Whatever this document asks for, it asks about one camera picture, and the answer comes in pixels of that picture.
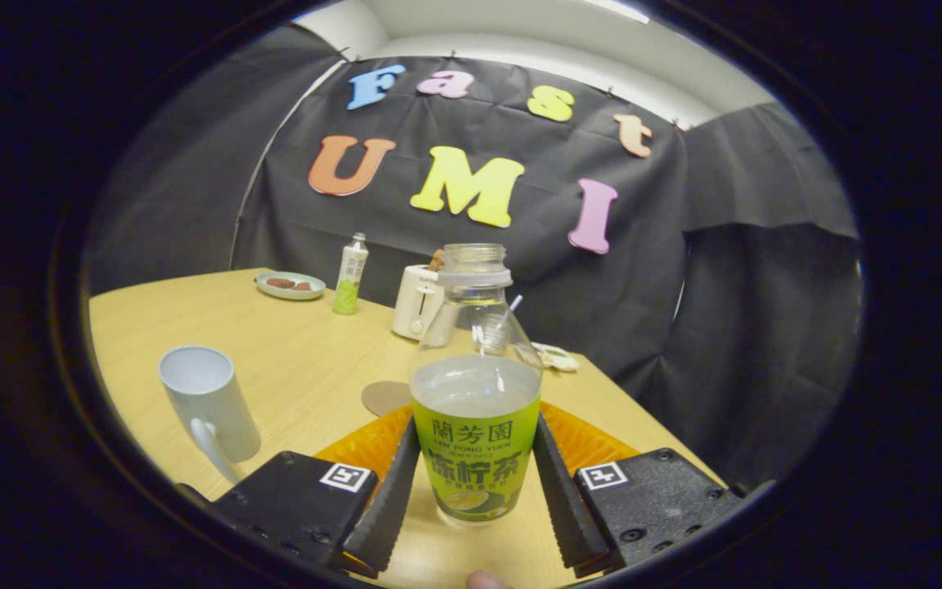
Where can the wooden table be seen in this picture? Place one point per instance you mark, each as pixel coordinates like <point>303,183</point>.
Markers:
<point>299,343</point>

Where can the ceiling light panel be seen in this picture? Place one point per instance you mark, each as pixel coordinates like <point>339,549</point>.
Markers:
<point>626,10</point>

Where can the brown bread slice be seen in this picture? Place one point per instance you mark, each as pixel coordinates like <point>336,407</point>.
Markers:
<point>437,262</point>

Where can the cream toaster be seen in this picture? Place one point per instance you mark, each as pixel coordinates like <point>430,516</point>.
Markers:
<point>414,303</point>

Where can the round brown coaster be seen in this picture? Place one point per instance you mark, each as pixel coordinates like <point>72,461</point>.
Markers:
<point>383,398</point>

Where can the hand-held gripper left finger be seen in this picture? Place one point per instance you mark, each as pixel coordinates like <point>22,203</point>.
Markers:
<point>393,499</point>

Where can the white cup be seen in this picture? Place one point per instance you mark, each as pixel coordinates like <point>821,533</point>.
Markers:
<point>209,401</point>

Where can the small white green bottle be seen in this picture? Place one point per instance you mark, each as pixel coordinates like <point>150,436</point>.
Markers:
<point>349,278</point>

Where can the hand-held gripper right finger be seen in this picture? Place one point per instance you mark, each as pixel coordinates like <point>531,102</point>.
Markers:
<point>557,499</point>

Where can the white divided dish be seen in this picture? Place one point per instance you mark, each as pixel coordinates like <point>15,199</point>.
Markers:
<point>557,357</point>

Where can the clear juice bottle green label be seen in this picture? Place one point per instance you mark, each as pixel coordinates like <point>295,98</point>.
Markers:
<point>475,458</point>

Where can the pale green plate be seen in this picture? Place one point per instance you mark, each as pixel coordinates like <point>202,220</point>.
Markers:
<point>291,293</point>

